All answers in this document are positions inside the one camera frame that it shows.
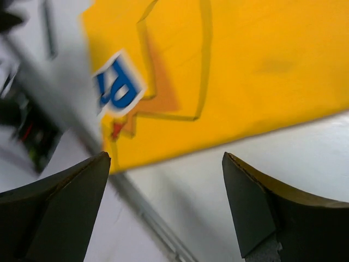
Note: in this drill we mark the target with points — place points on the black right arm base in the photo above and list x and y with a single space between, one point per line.
33 128

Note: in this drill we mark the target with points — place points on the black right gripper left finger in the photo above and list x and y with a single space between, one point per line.
52 219

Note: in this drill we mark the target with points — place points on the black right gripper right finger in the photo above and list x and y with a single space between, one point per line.
274 221

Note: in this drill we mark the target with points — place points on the yellow Pikachu cloth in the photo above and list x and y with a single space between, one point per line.
175 77

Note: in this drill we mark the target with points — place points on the aluminium table frame rail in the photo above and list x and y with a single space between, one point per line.
46 94

